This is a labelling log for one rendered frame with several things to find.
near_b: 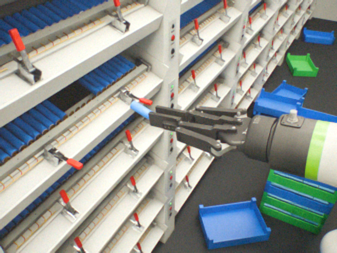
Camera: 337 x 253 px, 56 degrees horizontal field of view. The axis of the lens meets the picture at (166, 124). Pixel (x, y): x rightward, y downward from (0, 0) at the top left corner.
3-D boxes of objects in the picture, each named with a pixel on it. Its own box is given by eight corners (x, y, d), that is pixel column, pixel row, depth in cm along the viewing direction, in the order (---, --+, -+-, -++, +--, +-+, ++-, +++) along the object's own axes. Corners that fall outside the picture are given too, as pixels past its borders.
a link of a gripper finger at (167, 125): (188, 130, 59) (181, 139, 57) (165, 126, 62) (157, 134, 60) (188, 124, 58) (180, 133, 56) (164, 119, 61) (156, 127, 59)
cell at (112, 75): (101, 68, 92) (119, 81, 91) (97, 71, 91) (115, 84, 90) (102, 64, 91) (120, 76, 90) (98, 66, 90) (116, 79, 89)
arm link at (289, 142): (301, 194, 49) (313, 158, 56) (310, 132, 43) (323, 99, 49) (262, 183, 52) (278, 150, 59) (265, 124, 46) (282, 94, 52)
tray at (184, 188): (219, 148, 198) (229, 135, 188) (171, 220, 157) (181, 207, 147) (192, 129, 201) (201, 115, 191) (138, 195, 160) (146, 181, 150)
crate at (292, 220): (323, 205, 171) (328, 195, 166) (318, 235, 157) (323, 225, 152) (267, 185, 182) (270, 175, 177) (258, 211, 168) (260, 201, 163)
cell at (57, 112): (47, 103, 78) (67, 118, 77) (41, 107, 77) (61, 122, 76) (47, 98, 77) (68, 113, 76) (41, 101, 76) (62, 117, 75)
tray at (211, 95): (227, 94, 173) (239, 75, 164) (172, 162, 132) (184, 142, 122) (197, 73, 177) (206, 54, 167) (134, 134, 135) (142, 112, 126)
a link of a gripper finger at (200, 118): (240, 123, 54) (244, 118, 55) (186, 108, 61) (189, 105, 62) (240, 141, 57) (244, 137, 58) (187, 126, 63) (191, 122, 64)
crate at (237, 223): (252, 206, 171) (255, 197, 166) (268, 240, 155) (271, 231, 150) (197, 214, 167) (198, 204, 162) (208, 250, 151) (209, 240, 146)
